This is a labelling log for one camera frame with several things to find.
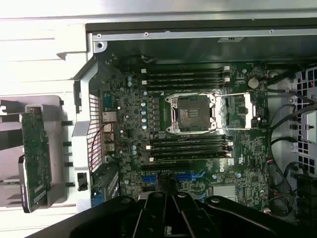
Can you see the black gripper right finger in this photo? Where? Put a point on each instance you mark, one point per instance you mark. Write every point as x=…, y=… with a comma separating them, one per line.
x=188, y=218

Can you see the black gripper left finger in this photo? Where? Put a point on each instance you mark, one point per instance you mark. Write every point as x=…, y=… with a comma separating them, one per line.
x=151, y=215

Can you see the blue expansion slot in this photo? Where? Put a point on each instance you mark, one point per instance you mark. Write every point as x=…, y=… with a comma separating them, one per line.
x=188, y=176

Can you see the silver chipset heatsink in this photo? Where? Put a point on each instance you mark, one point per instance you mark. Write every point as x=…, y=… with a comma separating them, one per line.
x=224, y=192

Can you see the CPU socket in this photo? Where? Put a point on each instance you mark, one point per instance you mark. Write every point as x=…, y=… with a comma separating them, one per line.
x=192, y=114

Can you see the green motherboard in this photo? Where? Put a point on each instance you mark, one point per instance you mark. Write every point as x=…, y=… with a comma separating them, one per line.
x=138, y=104

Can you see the metal socket cover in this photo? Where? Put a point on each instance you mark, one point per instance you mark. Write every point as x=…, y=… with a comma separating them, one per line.
x=248, y=111

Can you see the grey parts rack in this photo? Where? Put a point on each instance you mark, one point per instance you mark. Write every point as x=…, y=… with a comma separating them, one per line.
x=58, y=111

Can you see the coin cell battery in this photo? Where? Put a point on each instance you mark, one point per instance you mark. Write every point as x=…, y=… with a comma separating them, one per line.
x=253, y=82

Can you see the metal drive cage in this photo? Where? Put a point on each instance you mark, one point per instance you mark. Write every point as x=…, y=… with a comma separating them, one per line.
x=307, y=124

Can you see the open PC case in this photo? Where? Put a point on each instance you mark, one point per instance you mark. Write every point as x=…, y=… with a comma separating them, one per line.
x=173, y=34

